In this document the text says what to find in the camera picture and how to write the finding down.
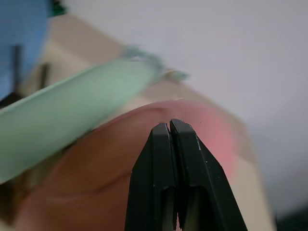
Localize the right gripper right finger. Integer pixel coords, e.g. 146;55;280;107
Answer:
169;119;249;231

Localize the blue plate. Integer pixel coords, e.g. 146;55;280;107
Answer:
0;0;50;102

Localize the pink plate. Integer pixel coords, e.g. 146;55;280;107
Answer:
14;100;238;231

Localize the green plastic dustpan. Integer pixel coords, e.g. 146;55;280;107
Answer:
121;45;191;82

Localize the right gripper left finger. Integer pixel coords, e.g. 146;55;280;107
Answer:
124;123;180;231

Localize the green plate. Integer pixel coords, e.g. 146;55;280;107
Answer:
0;60;156;185

